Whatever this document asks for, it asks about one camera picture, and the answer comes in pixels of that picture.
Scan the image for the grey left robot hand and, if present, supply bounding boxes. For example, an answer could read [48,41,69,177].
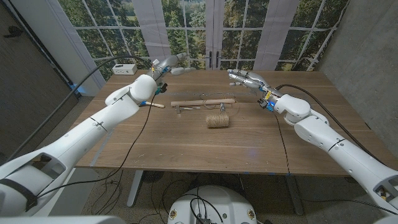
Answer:
[148,52,197,82]

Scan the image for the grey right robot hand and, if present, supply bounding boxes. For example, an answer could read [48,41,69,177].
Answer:
[226,68,275,96]

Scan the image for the wooden slat hanger with clips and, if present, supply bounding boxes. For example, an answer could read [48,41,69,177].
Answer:
[170,91,236,115]

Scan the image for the jute twine spool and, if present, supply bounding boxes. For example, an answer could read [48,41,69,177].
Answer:
[205,111,231,129]

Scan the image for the colourful striped wooden maraca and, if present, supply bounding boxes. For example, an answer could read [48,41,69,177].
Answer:
[139,100,166,109]

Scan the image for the printed forest window backdrop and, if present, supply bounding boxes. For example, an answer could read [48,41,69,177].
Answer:
[57,0,351,82]

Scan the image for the white power strip box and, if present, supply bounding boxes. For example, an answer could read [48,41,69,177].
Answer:
[112,63,138,76]

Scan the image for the black round ribbed foot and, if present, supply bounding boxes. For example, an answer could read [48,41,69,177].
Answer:
[142,170,165,184]

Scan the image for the grey table leg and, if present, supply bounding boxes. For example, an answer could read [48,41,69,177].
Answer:
[285,175,304,216]

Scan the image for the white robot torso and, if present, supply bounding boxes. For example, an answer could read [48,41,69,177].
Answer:
[167,185,258,224]

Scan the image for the white table leg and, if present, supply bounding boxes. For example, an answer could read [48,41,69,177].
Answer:
[126,170,144,208]

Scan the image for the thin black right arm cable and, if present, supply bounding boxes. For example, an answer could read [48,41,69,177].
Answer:
[272,111,292,175]

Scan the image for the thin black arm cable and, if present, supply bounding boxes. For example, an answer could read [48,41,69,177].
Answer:
[35,93,157,198]
[272,111,292,175]

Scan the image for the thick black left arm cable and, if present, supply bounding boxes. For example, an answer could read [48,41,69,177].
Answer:
[6,55,153,162]

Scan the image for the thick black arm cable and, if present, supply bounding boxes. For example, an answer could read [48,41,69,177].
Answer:
[275,83,386,166]
[6,55,153,162]

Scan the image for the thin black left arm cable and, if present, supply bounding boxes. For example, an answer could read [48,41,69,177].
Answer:
[35,93,157,198]

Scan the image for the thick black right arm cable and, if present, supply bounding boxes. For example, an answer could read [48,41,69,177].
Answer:
[275,83,386,166]

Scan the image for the black torso cable loop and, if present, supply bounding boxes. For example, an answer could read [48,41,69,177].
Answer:
[185,194,225,224]

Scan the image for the black floor cable tangle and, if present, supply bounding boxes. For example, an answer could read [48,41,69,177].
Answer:
[93,169,125,215]

